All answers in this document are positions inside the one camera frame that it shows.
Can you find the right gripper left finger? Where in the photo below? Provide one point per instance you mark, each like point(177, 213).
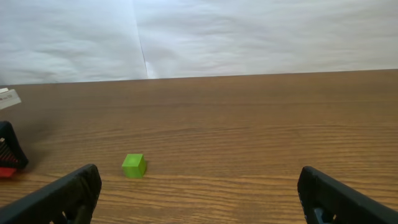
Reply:
point(62, 196)

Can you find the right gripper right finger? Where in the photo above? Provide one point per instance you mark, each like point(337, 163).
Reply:
point(335, 199)

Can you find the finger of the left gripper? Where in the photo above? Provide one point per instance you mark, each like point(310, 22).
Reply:
point(11, 146)

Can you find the green cube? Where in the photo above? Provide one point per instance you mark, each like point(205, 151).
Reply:
point(133, 166)

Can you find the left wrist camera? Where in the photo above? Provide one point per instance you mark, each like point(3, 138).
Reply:
point(9, 99)

